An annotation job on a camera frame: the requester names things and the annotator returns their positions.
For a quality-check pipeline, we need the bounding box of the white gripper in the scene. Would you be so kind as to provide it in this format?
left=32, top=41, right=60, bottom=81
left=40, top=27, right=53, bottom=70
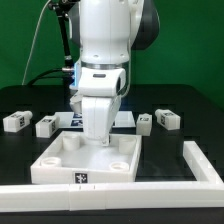
left=81, top=94, right=122, bottom=148

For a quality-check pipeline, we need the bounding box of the white square table top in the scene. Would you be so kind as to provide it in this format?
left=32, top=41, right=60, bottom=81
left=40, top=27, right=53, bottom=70
left=30, top=131, right=141, bottom=184

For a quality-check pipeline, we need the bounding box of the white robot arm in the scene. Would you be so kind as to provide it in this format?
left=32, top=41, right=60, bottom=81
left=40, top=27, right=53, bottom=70
left=69, top=0, right=160, bottom=145

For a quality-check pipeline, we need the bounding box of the white sheet with markers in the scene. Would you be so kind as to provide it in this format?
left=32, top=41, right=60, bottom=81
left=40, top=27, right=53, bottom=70
left=55, top=111, right=135, bottom=129

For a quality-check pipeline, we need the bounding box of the white L-shaped fence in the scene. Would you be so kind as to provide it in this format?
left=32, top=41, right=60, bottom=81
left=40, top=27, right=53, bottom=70
left=0, top=141, right=224, bottom=212

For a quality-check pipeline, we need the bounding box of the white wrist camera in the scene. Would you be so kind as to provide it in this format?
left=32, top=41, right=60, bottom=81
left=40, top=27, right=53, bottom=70
left=78, top=67, right=126, bottom=97

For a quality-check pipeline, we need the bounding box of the black cable bundle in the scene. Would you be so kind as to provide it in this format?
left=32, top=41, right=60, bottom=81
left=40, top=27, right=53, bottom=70
left=27, top=66, right=75, bottom=88

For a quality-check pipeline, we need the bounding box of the white cable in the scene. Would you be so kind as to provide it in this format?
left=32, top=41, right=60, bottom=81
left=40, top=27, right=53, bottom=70
left=21, top=0, right=54, bottom=86

